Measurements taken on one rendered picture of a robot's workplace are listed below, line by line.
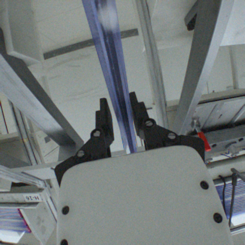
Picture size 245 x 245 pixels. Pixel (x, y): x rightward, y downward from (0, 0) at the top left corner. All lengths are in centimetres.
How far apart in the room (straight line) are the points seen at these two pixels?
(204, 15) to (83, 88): 201
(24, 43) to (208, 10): 27
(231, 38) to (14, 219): 125
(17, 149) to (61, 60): 161
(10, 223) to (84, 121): 156
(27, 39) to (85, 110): 198
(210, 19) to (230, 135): 43
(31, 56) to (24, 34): 3
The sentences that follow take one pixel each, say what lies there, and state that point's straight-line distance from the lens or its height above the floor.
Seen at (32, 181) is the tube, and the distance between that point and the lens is 39.
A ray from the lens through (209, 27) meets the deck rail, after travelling 28.
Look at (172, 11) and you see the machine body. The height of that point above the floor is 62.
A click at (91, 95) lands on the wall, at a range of 214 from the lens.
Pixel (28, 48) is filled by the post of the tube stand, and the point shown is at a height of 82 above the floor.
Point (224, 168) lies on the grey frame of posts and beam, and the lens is 81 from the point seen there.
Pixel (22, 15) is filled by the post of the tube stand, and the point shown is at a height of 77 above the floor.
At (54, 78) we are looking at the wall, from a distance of 238.
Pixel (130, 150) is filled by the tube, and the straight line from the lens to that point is 20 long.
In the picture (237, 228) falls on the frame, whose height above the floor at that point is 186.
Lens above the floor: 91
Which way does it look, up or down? 11 degrees up
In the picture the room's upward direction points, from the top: 168 degrees clockwise
